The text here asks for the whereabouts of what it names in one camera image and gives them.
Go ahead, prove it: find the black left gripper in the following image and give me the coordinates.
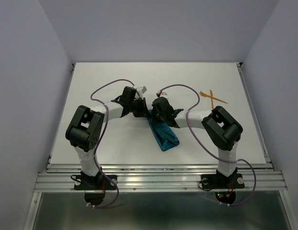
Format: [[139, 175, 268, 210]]
[[129, 98, 151, 118]]

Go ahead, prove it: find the teal cloth napkin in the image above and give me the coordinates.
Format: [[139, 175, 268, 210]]
[[147, 118, 180, 151]]

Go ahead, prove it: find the orange plastic fork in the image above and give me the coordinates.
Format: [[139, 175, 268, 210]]
[[200, 91, 228, 104]]

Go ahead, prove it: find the orange plastic knife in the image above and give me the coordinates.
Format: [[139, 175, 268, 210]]
[[210, 89, 214, 109]]

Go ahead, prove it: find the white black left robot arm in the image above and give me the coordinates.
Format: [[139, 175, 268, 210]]
[[65, 96, 149, 190]]

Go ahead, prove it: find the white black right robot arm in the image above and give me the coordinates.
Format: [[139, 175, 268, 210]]
[[147, 105, 243, 187]]

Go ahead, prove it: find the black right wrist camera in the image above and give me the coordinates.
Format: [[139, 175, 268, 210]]
[[152, 97, 174, 115]]

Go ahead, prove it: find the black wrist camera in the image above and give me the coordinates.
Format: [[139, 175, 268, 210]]
[[120, 86, 147, 100], [152, 97, 174, 115]]

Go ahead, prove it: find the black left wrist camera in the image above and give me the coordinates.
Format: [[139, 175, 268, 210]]
[[120, 86, 147, 100]]

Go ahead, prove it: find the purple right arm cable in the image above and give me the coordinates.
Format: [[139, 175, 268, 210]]
[[157, 84, 257, 208]]

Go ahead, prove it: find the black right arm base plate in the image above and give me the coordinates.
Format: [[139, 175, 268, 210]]
[[199, 173, 245, 190]]

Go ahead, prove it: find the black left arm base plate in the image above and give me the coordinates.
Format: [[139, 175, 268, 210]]
[[71, 174, 116, 191]]

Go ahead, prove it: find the aluminium right side rail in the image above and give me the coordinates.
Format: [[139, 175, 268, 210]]
[[236, 62, 275, 170]]

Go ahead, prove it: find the aluminium front rail frame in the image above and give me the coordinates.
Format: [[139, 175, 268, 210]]
[[24, 158, 298, 230]]

